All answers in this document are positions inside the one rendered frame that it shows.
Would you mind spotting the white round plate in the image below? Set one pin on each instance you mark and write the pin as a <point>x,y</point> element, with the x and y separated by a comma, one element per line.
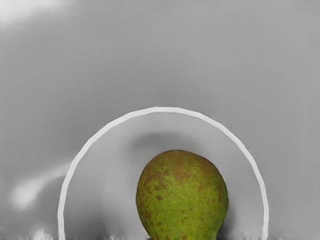
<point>105,160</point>

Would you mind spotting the green brown-speckled pear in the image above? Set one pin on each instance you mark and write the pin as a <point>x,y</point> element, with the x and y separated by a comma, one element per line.
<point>181,197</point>

